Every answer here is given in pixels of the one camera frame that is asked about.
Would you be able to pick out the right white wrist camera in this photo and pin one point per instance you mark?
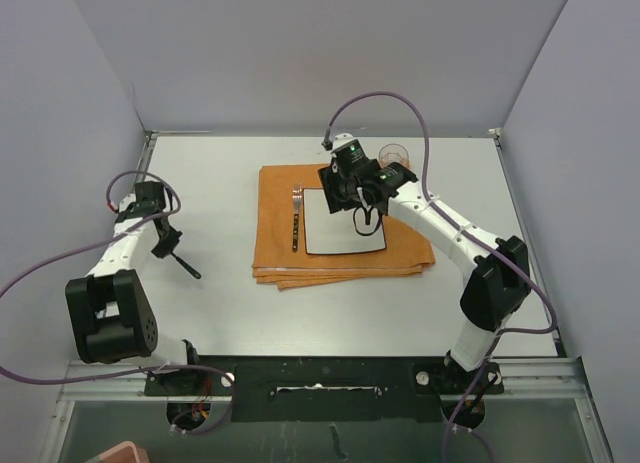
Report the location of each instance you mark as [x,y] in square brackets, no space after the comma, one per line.
[340,146]

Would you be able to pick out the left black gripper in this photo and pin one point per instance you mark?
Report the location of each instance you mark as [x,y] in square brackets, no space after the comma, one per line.
[167,246]

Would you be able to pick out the clear drinking glass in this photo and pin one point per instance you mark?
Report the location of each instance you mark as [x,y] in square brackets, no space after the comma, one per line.
[394,153]

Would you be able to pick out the orange cloth napkin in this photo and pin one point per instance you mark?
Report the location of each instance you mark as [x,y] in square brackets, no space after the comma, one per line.
[406,252]

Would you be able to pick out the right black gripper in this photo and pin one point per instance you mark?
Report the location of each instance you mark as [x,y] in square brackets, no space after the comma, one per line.
[331,176]

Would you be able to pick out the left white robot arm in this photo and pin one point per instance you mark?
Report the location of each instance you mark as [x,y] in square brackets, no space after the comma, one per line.
[111,316]

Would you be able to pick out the pink box corner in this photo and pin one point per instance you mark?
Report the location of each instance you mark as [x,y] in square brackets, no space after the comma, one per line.
[124,452]

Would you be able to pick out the silver fork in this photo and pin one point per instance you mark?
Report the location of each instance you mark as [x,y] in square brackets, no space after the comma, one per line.
[297,197]

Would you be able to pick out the gold fork green handle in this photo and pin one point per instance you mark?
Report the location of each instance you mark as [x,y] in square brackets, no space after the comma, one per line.
[187,267]

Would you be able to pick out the white square plate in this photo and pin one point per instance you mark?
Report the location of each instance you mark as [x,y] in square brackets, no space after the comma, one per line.
[341,233]

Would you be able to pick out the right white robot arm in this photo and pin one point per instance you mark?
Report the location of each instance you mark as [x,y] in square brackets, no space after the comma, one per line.
[493,269]

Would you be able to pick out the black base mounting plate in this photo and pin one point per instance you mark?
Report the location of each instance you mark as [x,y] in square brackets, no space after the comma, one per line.
[332,389]

